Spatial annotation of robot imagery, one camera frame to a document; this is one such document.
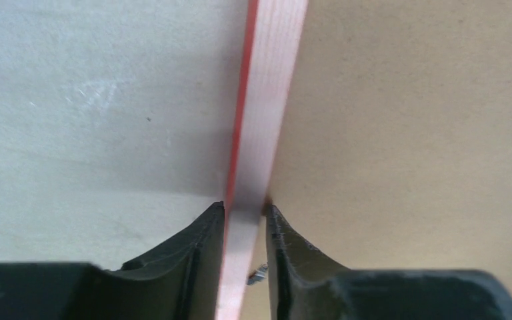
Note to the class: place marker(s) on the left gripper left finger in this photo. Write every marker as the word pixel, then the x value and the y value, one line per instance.
pixel 177 279

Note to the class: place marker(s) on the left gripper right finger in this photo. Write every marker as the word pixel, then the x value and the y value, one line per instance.
pixel 305 283

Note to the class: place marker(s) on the brown cardboard backing board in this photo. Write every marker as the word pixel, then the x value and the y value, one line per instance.
pixel 406 132

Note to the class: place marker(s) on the red picture frame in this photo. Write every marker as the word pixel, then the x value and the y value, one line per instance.
pixel 256 132

